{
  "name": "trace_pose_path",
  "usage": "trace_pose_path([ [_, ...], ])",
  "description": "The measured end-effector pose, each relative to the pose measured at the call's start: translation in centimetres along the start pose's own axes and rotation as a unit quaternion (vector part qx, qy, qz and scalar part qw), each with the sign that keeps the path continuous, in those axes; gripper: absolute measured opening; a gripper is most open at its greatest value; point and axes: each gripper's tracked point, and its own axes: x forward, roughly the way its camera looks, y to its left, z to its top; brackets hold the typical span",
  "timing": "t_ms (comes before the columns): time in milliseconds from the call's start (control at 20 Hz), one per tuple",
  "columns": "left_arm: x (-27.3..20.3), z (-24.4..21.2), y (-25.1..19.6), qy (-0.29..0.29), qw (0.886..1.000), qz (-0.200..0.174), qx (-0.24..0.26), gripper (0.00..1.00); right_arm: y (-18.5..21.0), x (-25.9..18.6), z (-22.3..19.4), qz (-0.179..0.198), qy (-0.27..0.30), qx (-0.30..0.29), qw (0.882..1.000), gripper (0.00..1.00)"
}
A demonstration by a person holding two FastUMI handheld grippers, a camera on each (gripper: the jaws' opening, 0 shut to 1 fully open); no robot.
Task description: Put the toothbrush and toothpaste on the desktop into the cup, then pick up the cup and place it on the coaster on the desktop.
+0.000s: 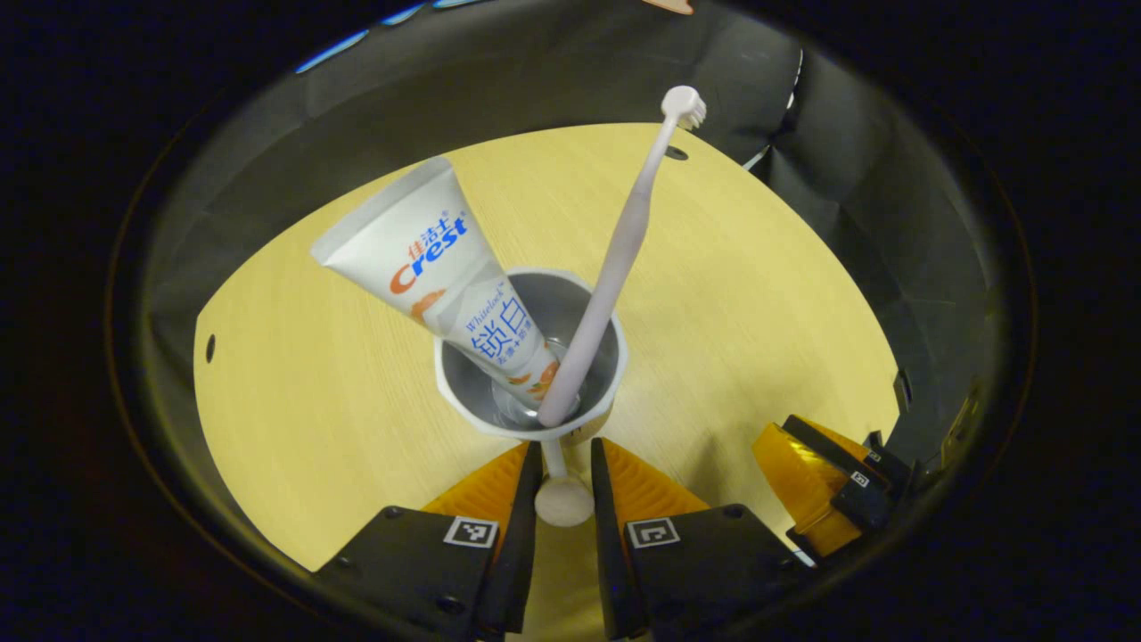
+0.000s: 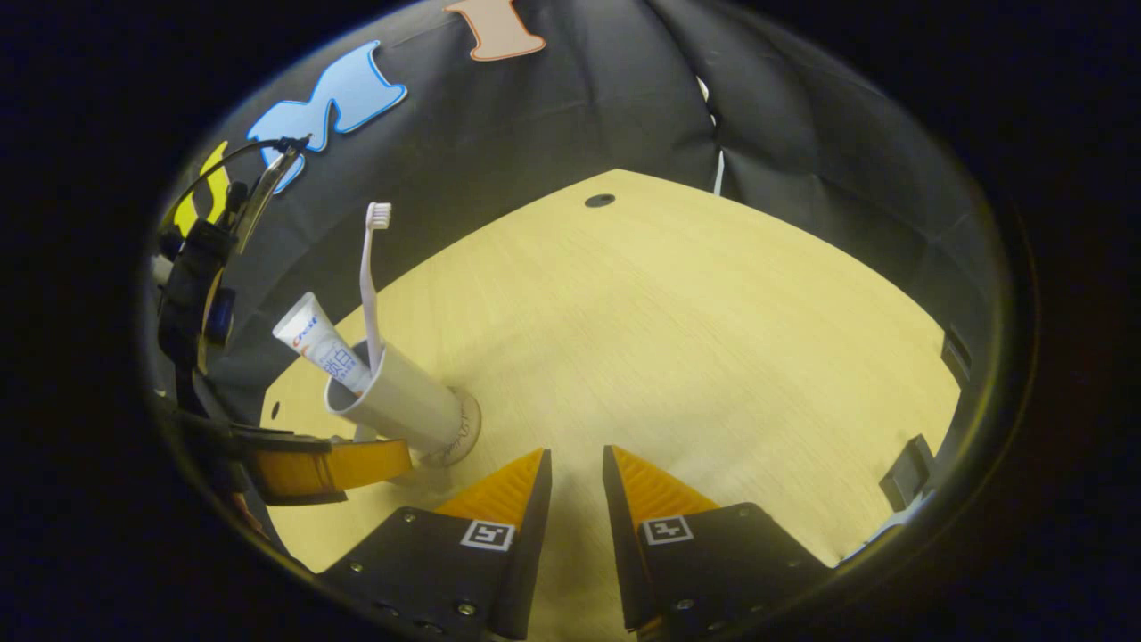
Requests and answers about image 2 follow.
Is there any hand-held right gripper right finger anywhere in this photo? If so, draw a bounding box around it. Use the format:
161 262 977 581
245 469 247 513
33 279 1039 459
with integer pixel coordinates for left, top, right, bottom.
603 444 834 636

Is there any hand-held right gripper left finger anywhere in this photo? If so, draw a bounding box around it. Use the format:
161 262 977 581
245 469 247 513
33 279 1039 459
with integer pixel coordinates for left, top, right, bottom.
319 448 554 641

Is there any white cup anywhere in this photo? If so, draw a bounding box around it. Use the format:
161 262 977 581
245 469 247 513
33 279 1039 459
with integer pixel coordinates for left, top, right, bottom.
324 339 469 460

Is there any white toothpaste tube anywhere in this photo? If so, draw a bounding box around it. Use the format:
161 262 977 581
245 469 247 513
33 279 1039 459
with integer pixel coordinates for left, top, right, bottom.
272 292 373 398

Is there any round cork coaster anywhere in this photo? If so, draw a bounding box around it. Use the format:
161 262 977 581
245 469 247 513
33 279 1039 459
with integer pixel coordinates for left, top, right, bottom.
419 388 483 469

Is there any white toothbrush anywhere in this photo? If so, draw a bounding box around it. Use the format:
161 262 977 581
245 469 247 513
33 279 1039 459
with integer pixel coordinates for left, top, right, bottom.
358 202 393 375

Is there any light wooden desktop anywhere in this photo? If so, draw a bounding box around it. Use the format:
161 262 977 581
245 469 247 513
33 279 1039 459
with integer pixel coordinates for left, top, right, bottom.
259 168 964 642

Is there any black desk clamp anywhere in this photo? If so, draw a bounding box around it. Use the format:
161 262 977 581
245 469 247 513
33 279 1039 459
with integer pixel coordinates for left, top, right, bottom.
878 434 937 512
940 328 973 386

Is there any black backdrop cloth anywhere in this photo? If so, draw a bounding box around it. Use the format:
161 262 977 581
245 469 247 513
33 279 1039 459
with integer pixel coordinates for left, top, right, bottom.
152 0 1004 429

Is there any white cord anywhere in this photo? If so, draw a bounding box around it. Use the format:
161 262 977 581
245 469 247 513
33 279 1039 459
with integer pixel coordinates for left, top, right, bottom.
695 76 728 198

